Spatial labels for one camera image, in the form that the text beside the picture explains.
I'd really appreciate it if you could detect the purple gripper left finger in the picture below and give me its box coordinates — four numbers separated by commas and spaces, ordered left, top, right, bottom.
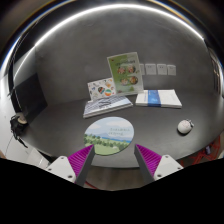
46, 144, 96, 188

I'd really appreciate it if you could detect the white wall socket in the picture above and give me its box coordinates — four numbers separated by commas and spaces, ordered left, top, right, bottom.
140, 64, 145, 75
167, 65, 176, 76
145, 64, 156, 75
157, 64, 167, 75

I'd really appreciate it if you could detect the black monitor screen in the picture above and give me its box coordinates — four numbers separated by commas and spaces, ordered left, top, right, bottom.
14, 73, 48, 123

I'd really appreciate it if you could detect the white book blue band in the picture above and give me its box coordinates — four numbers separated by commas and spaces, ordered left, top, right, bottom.
135, 89, 182, 108

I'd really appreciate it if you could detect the green standing menu sign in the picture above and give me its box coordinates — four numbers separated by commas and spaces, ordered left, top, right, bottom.
107, 52, 144, 95

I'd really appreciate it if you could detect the white computer mouse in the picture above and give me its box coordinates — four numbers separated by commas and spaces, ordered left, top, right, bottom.
177, 120, 194, 134

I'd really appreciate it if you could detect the red frame stool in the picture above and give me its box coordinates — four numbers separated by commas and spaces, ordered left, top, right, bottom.
189, 136, 221, 165

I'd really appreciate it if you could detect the grey white keyboard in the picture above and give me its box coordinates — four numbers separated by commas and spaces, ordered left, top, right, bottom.
83, 96, 133, 118

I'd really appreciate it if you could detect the round landscape mouse pad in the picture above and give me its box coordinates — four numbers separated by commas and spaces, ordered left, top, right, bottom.
84, 117, 134, 156

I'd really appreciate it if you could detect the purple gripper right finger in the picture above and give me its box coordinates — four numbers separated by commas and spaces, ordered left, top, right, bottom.
133, 143, 185, 186

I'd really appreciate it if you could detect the small colourful picture card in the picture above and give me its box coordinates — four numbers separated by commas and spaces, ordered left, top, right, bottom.
87, 78, 116, 100

